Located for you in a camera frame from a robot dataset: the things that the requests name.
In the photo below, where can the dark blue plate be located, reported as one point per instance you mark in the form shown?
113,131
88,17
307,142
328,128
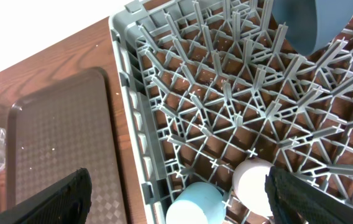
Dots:
312,23

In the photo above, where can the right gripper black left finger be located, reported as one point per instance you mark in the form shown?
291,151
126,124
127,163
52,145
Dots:
66,201

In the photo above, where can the grey dishwasher rack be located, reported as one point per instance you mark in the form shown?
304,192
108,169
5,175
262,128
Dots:
209,84

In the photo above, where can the light blue plastic cup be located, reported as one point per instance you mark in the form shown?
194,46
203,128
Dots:
199,203

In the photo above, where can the dark brown serving tray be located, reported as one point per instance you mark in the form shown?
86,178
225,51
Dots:
54,131

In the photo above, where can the pink plastic cup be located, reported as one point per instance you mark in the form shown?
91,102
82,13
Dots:
248,182

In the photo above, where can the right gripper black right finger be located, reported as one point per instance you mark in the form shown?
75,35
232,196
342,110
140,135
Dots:
291,201

